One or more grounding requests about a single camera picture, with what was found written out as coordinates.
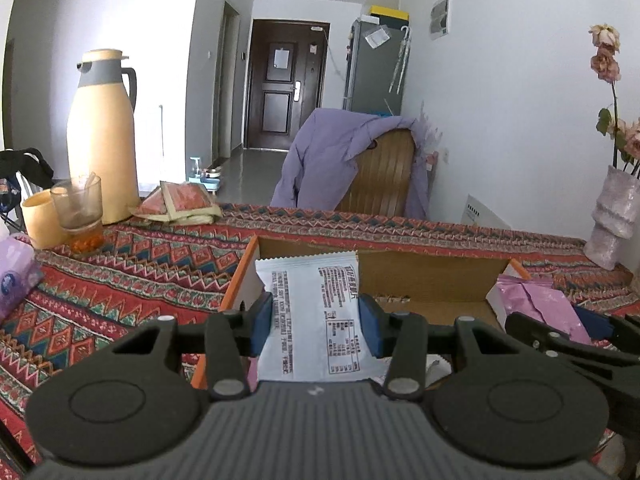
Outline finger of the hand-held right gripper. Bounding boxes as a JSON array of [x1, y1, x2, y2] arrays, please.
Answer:
[[574, 305, 640, 350], [505, 311, 640, 396]]

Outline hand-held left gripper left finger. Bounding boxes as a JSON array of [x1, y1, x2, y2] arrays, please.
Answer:
[[112, 294, 274, 402]]

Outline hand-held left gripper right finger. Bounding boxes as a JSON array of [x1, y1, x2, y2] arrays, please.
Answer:
[[359, 294, 526, 402]]

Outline plain pink snack packet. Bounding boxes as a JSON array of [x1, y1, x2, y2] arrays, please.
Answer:
[[486, 274, 594, 346]]

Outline white printed snack packet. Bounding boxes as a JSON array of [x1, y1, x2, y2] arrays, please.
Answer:
[[255, 252, 397, 384]]

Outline red orange cardboard box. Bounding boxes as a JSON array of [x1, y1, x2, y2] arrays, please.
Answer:
[[190, 235, 532, 391]]

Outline pale textured vase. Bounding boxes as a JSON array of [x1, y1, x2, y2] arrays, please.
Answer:
[[583, 165, 640, 271]]

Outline white flat panel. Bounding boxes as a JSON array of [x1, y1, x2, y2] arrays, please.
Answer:
[[460, 194, 514, 231]]

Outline red sachets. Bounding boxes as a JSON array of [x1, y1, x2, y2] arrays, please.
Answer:
[[129, 180, 224, 224]]

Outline wooden chair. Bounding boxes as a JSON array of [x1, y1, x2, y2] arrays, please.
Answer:
[[334, 129, 417, 219]]

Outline purple jacket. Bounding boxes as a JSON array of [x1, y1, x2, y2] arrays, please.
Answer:
[[270, 107, 432, 221]]

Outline glass cup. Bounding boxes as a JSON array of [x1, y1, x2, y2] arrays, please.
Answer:
[[50, 174, 105, 254]]

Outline yellow thermos jug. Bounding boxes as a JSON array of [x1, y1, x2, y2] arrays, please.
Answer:
[[66, 49, 141, 226]]

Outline dark brown door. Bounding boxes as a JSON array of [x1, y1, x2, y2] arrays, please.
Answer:
[[245, 18, 331, 151]]

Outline yellow cup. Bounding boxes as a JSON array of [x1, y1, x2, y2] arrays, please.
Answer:
[[21, 189, 69, 250]]

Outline grey fridge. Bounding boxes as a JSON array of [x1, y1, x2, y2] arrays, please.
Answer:
[[342, 19, 411, 117]]

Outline purple tissue pack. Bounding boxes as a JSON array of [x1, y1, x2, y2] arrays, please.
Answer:
[[0, 237, 45, 322]]

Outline white umbrellas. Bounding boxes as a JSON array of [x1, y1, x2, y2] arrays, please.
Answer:
[[389, 25, 412, 95]]

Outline dried pink roses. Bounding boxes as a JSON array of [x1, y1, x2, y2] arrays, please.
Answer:
[[589, 23, 640, 179]]

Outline black bag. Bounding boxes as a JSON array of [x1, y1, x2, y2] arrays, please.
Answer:
[[0, 148, 55, 192]]

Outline yellow box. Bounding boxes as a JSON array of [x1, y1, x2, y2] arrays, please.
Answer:
[[369, 5, 409, 24]]

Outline wall poster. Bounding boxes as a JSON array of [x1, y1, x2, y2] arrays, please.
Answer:
[[429, 0, 454, 41]]

